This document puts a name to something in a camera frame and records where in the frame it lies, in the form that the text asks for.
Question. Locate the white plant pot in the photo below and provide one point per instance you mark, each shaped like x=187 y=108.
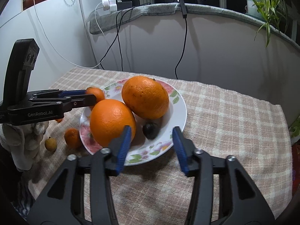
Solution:
x=252 y=4

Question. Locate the checkered tablecloth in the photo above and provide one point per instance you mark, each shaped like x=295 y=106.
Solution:
x=222 y=126

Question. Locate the blue striped cloth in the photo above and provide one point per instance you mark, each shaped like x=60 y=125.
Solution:
x=25 y=201

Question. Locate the white floral plate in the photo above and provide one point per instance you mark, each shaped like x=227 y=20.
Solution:
x=175 y=107

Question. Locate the grey windowsill cloth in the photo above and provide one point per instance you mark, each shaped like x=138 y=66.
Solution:
x=159 y=8

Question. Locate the dark plum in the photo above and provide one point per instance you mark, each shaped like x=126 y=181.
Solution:
x=150 y=130

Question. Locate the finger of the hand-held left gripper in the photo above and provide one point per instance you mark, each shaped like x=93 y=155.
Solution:
x=70 y=93
x=82 y=100

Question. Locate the tan longan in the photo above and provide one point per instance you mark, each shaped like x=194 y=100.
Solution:
x=50 y=144

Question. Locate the small tangerine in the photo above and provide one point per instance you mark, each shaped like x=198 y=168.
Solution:
x=73 y=137
x=99 y=92

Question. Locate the black power adapter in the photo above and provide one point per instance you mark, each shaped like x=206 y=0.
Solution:
x=124 y=5

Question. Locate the person's left hand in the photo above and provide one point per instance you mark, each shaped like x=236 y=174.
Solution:
x=23 y=140

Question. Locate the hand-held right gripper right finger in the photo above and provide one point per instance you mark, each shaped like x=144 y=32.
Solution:
x=180 y=152

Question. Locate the green printed bag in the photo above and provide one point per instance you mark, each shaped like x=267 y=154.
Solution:
x=295 y=131

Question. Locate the tiny orange kumquat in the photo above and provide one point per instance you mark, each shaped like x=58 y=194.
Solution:
x=59 y=120

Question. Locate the large speckled orange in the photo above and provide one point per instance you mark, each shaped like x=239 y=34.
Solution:
x=145 y=97

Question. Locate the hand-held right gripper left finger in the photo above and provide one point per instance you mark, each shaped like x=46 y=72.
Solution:
x=123 y=150

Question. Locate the large smooth orange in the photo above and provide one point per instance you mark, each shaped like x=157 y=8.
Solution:
x=110 y=121

